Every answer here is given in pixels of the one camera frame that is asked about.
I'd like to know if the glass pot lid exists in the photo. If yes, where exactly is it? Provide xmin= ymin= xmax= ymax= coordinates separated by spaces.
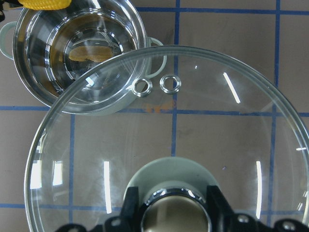
xmin=24 ymin=46 xmax=309 ymax=232

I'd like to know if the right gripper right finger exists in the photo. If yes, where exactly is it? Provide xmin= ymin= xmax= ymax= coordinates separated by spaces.
xmin=206 ymin=185 xmax=309 ymax=232

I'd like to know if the pale green cooking pot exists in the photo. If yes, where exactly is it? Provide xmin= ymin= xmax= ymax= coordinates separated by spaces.
xmin=0 ymin=0 xmax=161 ymax=115

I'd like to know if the yellow corn cob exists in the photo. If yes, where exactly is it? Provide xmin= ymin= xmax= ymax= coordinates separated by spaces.
xmin=18 ymin=0 xmax=72 ymax=10

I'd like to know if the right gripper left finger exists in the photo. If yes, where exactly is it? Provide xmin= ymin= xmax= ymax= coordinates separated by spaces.
xmin=56 ymin=187 xmax=140 ymax=232

